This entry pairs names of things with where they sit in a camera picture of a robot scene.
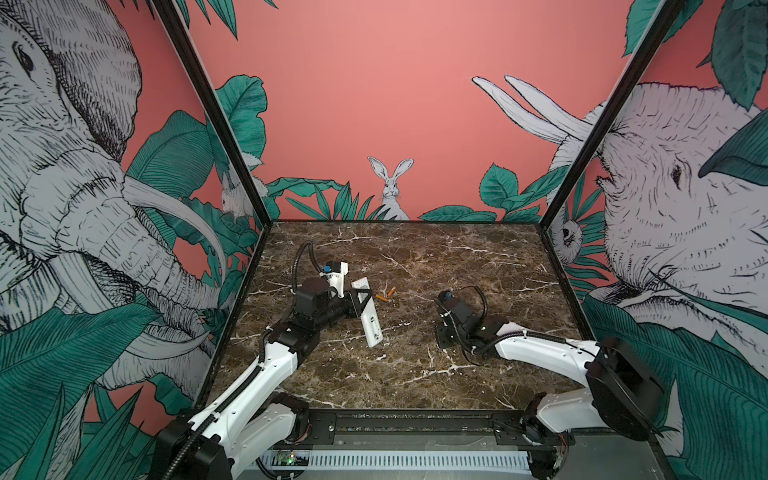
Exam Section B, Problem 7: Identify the small green circuit board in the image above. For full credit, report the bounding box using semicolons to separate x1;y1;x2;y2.
272;450;311;468

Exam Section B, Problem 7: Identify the left black frame post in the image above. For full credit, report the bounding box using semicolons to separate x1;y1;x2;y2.
152;0;272;230

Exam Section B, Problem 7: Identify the white slotted cable duct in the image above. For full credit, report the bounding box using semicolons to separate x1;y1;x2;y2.
260;450;531;475

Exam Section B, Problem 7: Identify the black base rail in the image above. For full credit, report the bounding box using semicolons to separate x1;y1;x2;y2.
301;408;575;449

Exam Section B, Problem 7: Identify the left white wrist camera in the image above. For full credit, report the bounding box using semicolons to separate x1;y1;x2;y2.
322;260;348;298

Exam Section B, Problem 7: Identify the black frame post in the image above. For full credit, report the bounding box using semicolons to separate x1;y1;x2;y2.
538;0;686;230
152;0;272;230

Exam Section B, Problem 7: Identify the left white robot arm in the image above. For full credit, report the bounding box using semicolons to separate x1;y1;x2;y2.
148;273;382;479

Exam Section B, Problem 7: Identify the right black frame post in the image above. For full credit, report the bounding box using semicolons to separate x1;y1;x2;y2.
538;0;686;230

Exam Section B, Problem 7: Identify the white remote control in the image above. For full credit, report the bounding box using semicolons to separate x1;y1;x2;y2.
351;277;383;348

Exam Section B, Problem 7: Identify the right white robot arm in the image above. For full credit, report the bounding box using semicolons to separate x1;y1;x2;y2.
434;290;664;442

